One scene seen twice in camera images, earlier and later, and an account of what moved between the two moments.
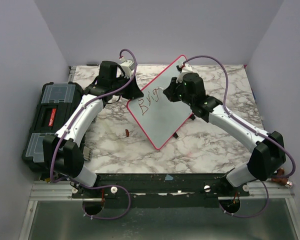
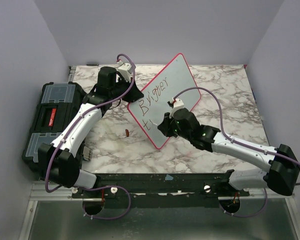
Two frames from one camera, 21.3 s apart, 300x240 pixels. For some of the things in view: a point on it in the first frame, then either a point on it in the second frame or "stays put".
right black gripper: x=169 y=92 to x=164 y=126
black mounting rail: x=159 y=190 stays put
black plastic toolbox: x=57 y=101 stays put
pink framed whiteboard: x=159 y=117 stays put
